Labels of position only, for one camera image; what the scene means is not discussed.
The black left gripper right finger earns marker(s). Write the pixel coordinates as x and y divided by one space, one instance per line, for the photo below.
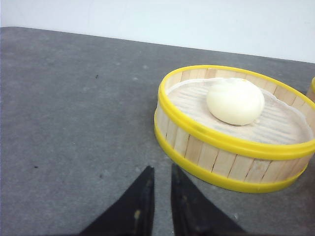
193 214

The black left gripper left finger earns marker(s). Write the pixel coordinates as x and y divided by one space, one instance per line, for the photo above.
132 214

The wooden steamer drawer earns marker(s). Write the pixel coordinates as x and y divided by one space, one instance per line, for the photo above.
223 160
311 91

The white steamed bun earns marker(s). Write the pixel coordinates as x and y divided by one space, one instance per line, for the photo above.
235 101

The white steamer liner cloth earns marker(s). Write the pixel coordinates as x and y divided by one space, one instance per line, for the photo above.
278 124

